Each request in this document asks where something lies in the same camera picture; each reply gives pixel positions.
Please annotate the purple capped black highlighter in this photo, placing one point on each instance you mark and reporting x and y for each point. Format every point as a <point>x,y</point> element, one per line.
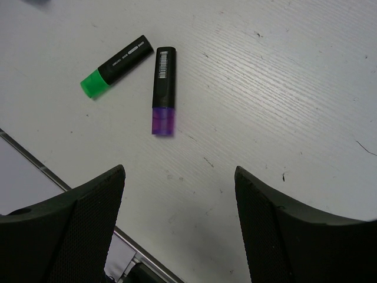
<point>164,92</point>

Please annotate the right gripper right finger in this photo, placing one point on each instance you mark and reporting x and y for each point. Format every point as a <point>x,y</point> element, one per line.
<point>288,241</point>

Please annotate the green capped black highlighter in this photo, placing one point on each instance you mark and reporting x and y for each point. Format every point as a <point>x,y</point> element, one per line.
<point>108,73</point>

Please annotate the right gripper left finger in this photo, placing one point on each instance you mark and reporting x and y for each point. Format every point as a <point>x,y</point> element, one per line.
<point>65,238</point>

